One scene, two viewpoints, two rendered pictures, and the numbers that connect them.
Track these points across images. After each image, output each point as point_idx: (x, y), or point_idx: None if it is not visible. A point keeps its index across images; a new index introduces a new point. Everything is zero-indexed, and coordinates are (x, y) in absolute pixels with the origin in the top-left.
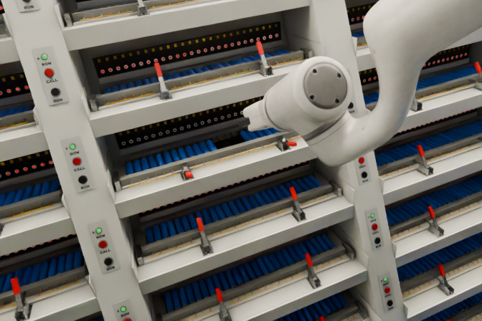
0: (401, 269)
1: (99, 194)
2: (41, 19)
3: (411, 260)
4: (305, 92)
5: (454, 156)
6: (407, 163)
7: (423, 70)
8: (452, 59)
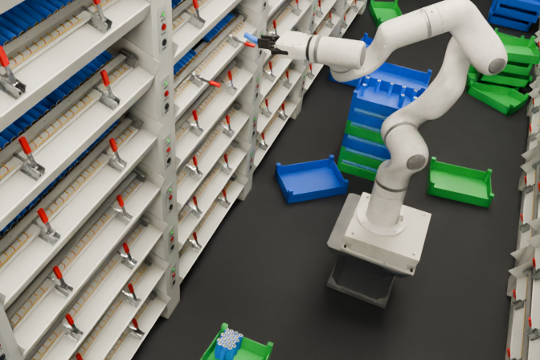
0: None
1: (170, 113)
2: None
3: (261, 101)
4: (360, 60)
5: (281, 22)
6: None
7: None
8: None
